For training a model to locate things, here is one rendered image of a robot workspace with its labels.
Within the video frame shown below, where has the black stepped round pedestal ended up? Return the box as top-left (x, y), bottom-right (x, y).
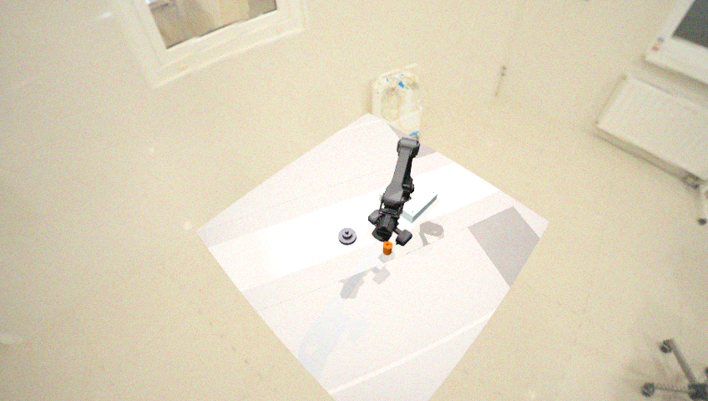
top-left (338, 228), bottom-right (357, 246)

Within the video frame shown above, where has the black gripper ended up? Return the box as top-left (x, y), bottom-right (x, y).
top-left (368, 209), bottom-right (412, 246)

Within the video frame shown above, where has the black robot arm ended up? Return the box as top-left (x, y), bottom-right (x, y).
top-left (372, 137), bottom-right (420, 243)

